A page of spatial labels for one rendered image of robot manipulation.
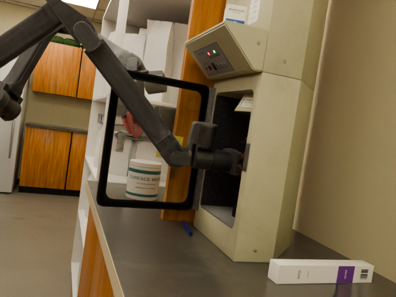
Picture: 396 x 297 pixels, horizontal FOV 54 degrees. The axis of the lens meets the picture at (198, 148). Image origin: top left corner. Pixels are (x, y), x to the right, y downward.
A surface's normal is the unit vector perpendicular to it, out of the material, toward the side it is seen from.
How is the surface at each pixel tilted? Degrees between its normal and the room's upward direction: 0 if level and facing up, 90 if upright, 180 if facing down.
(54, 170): 90
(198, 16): 90
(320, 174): 90
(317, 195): 90
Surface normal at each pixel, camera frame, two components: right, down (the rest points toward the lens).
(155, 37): 0.02, -0.06
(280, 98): 0.32, 0.10
